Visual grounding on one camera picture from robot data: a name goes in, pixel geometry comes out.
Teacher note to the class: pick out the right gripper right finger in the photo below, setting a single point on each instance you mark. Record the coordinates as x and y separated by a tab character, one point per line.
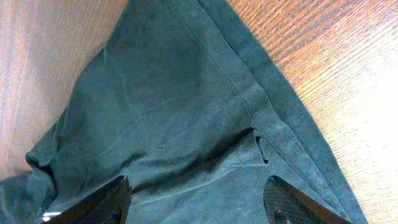
284	204

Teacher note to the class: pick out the dark green Nike t-shirt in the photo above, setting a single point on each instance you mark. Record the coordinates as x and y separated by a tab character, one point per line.
186	103

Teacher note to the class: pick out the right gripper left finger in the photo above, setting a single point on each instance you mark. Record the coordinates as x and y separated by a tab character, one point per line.
107	205

